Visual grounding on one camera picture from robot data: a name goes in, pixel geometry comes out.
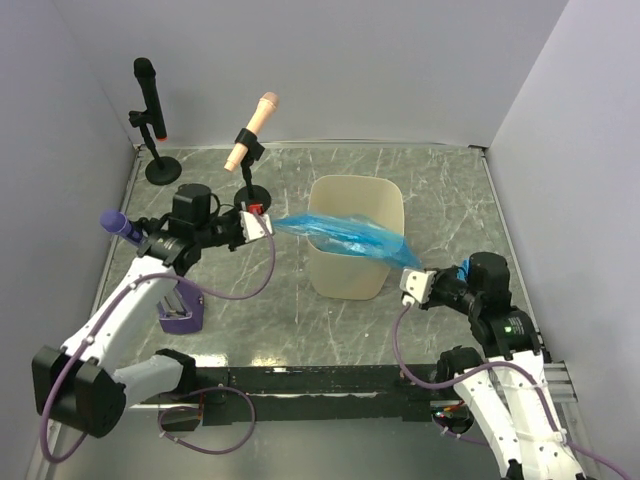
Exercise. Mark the peach pink microphone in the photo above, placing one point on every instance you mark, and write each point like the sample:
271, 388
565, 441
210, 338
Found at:
267, 106

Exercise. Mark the purple microphone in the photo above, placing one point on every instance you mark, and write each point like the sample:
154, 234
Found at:
117, 223

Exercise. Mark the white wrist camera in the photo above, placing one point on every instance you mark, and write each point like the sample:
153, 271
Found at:
417, 284
255, 226

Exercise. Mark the cream plastic trash bin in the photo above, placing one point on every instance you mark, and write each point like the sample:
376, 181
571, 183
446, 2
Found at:
349, 277

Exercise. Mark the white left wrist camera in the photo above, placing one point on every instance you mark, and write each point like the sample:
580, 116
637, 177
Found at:
255, 226

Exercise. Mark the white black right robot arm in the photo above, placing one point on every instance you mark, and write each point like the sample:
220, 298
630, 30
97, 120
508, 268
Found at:
504, 385

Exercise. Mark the blue plastic trash bag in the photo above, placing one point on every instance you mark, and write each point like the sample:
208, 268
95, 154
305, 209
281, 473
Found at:
355, 235

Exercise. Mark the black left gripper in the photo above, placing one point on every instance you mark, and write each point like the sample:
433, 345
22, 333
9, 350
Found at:
236, 214

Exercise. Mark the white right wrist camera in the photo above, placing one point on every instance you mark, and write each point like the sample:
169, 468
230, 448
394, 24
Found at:
417, 284

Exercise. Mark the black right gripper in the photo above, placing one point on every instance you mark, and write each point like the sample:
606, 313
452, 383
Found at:
441, 272

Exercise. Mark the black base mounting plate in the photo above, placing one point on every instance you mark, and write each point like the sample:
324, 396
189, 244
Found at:
314, 393

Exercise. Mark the purple wedge holder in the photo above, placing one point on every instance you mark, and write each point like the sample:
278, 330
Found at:
181, 311

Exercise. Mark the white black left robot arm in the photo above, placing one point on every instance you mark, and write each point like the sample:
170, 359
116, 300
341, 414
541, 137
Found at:
80, 384

